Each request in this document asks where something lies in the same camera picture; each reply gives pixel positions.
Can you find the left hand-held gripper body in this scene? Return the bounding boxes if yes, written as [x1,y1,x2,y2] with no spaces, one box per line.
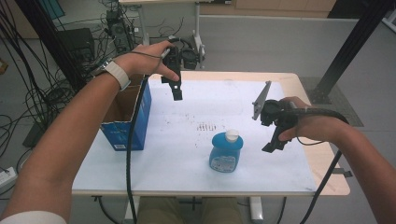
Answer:
[161,46,200,86]

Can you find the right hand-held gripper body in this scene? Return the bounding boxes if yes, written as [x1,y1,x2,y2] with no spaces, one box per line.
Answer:
[251,79,300,127]

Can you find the blue cardboard box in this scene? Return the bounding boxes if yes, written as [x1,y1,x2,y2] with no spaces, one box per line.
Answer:
[100,73,153,152]

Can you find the blue bottle with white cap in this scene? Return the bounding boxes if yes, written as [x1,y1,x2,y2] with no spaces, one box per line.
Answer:
[208,129,245,174]

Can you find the person's left hand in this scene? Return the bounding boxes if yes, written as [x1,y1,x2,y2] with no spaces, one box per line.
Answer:
[115,40,181,83]

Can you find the person's right hand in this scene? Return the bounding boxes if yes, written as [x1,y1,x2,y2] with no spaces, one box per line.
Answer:
[278,96,345,144]

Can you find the white-legged desk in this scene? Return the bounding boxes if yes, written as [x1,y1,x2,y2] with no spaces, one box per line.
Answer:
[118,0,233,71]

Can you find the white-band wristwatch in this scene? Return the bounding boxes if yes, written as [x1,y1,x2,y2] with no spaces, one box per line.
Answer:
[92,59,132,91]

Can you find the black electronics unit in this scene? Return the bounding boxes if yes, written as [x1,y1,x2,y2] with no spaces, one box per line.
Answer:
[106,8,135,54]

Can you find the dark floor mat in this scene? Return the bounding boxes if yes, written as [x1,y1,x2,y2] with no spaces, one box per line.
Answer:
[298,77,364,128]

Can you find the white table leg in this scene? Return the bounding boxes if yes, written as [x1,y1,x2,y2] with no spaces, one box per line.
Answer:
[123,195,140,224]
[248,196,265,223]

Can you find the white table mat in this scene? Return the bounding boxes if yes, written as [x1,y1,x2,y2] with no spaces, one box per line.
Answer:
[72,78,318,192]

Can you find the person's right leg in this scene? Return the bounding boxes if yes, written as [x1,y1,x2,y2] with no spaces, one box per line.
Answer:
[200,197,245,224]

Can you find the person's leg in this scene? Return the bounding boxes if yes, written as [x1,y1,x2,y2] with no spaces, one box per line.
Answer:
[200,197,245,224]
[136,197,183,224]

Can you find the black case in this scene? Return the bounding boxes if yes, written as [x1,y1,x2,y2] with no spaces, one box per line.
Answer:
[59,27,96,62]

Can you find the black table crossbar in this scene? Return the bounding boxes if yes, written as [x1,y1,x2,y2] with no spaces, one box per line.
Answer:
[178,196,209,213]

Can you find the wooden cabinet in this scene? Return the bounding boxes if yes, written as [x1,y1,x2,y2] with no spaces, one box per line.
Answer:
[199,0,339,18]

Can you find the person's left leg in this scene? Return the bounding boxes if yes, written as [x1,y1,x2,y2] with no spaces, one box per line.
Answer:
[136,197,183,224]

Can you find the teal panel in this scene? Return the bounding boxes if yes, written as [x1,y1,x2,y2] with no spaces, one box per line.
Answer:
[38,0,66,20]

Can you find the black stand base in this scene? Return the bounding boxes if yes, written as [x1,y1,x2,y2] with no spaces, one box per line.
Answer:
[22,122,48,147]

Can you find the white power strip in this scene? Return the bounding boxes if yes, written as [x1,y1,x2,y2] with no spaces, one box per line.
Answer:
[0,166,18,189]

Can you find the person's white sleeve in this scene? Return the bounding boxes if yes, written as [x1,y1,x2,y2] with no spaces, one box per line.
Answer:
[0,210,68,224]

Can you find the thick black gripper cable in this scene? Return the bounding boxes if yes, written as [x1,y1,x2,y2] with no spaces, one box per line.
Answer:
[290,105,350,224]
[125,73,151,224]

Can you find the grey table bracket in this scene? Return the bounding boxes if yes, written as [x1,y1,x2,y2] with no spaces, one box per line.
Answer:
[331,167,353,178]

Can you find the black slanted stand post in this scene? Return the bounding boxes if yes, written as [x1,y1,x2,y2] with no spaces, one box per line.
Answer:
[13,0,88,92]
[306,0,396,105]

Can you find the tangle of black floor cables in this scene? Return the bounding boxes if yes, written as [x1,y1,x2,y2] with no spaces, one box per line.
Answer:
[0,0,104,200]

